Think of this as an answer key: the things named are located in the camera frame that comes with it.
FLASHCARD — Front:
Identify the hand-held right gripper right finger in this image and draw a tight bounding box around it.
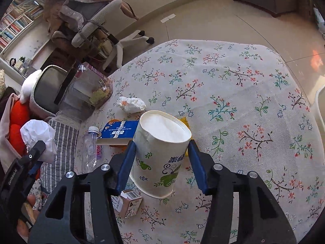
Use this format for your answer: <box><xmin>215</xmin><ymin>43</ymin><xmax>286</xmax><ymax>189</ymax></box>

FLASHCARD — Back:
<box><xmin>187</xmin><ymin>140</ymin><xmax>297</xmax><ymax>244</ymax></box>

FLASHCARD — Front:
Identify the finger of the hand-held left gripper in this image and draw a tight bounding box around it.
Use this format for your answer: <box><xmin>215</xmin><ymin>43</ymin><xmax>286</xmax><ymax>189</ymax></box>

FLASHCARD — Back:
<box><xmin>15</xmin><ymin>140</ymin><xmax>46</xmax><ymax>176</ymax></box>

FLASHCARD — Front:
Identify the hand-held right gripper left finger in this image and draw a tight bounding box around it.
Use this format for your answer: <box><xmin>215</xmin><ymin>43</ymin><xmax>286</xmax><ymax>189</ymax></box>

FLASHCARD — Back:
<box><xmin>28</xmin><ymin>140</ymin><xmax>138</xmax><ymax>244</ymax></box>

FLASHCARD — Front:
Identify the white printed paper cup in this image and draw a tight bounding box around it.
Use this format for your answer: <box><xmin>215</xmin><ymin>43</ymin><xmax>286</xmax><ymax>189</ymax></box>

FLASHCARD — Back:
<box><xmin>129</xmin><ymin>110</ymin><xmax>192</xmax><ymax>199</ymax></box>

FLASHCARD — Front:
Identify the blue tissue box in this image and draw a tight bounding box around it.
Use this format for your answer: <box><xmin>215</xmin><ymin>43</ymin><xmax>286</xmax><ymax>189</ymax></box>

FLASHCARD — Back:
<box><xmin>96</xmin><ymin>120</ymin><xmax>140</xmax><ymax>146</ymax></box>

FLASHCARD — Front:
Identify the yellow wrapper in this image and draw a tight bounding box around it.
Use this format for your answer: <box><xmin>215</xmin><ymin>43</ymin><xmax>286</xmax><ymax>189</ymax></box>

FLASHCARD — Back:
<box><xmin>179</xmin><ymin>116</ymin><xmax>195</xmax><ymax>157</ymax></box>

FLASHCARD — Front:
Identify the person's left hand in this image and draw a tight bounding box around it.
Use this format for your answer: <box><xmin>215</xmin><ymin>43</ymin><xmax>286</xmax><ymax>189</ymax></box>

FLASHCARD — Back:
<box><xmin>16</xmin><ymin>194</ymin><xmax>42</xmax><ymax>238</ymax></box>

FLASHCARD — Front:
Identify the crumpled white plastic bag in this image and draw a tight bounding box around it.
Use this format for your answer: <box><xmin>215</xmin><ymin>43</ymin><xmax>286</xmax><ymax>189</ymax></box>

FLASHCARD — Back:
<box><xmin>20</xmin><ymin>119</ymin><xmax>57</xmax><ymax>163</ymax></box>

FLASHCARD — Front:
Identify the grey striped cloth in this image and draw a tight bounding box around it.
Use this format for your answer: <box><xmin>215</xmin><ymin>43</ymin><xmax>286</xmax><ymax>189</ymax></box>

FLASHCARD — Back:
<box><xmin>41</xmin><ymin>110</ymin><xmax>82</xmax><ymax>194</ymax></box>

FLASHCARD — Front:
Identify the red cushion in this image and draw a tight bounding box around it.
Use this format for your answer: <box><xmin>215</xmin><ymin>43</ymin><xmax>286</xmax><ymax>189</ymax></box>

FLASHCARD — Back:
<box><xmin>9</xmin><ymin>99</ymin><xmax>31</xmax><ymax>155</ymax></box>

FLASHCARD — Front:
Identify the small white carton box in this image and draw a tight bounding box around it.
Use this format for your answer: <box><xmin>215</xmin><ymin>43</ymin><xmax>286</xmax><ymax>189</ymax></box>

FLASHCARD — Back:
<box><xmin>112</xmin><ymin>190</ymin><xmax>143</xmax><ymax>218</ymax></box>

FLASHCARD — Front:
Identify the clear plastic bottle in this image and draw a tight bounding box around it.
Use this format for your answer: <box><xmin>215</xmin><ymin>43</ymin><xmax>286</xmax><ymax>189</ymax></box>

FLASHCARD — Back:
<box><xmin>82</xmin><ymin>126</ymin><xmax>102</xmax><ymax>174</ymax></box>

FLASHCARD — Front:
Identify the crumpled white tissue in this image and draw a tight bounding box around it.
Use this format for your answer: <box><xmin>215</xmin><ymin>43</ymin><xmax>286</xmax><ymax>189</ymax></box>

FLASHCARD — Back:
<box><xmin>116</xmin><ymin>97</ymin><xmax>147</xmax><ymax>113</ymax></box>

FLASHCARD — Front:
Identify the grey mesh chair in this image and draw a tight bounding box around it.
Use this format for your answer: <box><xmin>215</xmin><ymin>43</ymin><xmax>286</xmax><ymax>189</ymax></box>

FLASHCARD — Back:
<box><xmin>30</xmin><ymin>65</ymin><xmax>68</xmax><ymax>113</ymax></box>

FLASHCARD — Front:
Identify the white cloth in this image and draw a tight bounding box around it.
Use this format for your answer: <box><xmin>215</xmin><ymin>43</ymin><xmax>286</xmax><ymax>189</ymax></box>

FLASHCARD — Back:
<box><xmin>20</xmin><ymin>70</ymin><xmax>42</xmax><ymax>103</ymax></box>

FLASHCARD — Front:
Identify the clear plastic jar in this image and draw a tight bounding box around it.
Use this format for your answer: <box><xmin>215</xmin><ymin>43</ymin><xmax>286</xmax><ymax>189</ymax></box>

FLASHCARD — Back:
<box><xmin>58</xmin><ymin>65</ymin><xmax>113</xmax><ymax>110</ymax></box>

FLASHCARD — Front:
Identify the white office chair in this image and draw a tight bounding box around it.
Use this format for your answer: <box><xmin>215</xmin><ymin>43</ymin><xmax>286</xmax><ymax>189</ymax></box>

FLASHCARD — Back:
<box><xmin>51</xmin><ymin>0</ymin><xmax>155</xmax><ymax>73</ymax></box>

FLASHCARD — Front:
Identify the bookshelf with books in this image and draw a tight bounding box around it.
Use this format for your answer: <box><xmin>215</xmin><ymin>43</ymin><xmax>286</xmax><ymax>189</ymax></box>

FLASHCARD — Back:
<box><xmin>0</xmin><ymin>0</ymin><xmax>45</xmax><ymax>54</ymax></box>

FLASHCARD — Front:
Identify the brown blanket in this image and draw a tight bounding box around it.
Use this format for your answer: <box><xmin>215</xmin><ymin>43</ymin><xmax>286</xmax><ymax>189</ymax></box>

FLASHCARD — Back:
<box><xmin>43</xmin><ymin>0</ymin><xmax>139</xmax><ymax>54</ymax></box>

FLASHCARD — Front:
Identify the grey backpack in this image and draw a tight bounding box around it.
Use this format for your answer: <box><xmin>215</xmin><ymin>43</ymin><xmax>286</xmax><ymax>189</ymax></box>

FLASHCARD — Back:
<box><xmin>58</xmin><ymin>0</ymin><xmax>109</xmax><ymax>31</ymax></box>

